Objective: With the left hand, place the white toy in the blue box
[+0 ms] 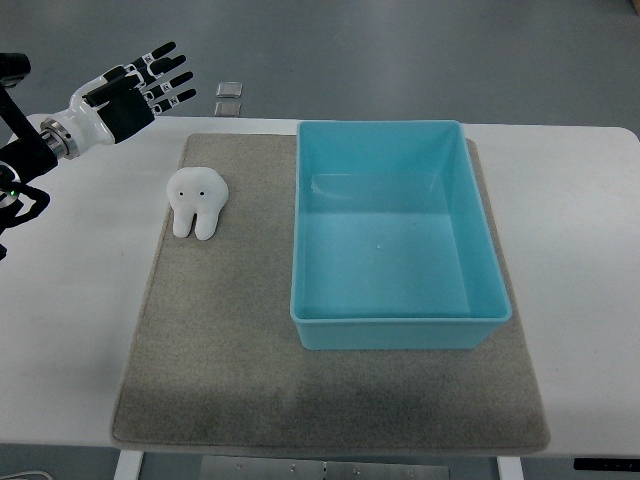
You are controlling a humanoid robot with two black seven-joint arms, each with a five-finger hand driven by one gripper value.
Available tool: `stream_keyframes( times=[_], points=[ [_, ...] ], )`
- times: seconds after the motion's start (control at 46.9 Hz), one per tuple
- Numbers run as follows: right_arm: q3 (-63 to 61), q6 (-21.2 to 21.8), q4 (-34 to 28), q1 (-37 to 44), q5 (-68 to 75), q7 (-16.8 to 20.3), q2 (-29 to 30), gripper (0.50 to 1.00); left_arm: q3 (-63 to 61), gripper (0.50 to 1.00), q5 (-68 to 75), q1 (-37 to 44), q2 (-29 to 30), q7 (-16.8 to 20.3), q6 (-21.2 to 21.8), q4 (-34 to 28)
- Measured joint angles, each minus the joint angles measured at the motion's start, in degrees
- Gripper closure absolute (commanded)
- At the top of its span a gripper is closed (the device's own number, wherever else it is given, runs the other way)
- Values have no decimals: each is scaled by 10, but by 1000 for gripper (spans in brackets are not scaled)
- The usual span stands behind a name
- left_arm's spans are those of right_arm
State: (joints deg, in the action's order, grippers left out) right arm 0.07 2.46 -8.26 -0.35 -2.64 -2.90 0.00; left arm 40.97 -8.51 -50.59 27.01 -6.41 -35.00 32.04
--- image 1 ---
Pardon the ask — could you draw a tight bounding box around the right white table leg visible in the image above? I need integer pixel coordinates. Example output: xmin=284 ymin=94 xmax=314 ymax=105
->
xmin=496 ymin=456 xmax=524 ymax=480

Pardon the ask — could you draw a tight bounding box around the blue plastic box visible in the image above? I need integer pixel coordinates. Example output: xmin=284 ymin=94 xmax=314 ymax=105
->
xmin=290 ymin=120 xmax=512 ymax=351

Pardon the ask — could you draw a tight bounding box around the white tooth plush toy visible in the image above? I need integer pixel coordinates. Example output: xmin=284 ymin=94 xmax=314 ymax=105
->
xmin=166 ymin=167 xmax=229 ymax=241

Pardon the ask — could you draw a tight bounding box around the left white table leg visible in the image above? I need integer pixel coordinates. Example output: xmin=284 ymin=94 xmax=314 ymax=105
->
xmin=113 ymin=450 xmax=144 ymax=480

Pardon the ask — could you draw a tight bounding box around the white table leg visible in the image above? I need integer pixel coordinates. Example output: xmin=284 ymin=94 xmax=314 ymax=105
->
xmin=496 ymin=456 xmax=524 ymax=480
xmin=113 ymin=450 xmax=144 ymax=480

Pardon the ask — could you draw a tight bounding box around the metal table crossbar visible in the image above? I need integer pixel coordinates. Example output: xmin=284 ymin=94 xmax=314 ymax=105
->
xmin=199 ymin=456 xmax=451 ymax=480

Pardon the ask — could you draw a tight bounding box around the upper floor socket plate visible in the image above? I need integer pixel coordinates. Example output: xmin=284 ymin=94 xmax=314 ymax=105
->
xmin=216 ymin=82 xmax=243 ymax=98

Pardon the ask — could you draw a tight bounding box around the black table control panel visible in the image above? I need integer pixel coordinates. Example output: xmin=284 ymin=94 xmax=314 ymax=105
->
xmin=573 ymin=457 xmax=640 ymax=472

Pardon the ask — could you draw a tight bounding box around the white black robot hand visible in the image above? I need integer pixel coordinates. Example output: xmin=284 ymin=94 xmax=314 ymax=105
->
xmin=51 ymin=41 xmax=196 ymax=157

